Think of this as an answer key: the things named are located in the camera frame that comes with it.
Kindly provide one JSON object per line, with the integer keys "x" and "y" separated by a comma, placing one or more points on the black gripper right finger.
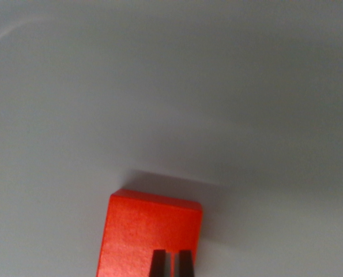
{"x": 185, "y": 264}

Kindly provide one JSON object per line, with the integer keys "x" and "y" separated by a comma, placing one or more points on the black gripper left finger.
{"x": 159, "y": 264}

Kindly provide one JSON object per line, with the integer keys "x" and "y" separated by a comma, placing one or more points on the red wooden block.
{"x": 142, "y": 228}

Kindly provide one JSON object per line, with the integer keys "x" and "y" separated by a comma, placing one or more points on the white plastic tray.
{"x": 159, "y": 86}

